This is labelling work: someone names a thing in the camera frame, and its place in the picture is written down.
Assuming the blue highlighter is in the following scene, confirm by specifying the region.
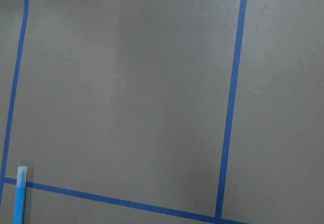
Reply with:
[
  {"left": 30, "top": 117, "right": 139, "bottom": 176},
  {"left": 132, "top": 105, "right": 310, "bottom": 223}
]
[{"left": 13, "top": 166, "right": 28, "bottom": 224}]

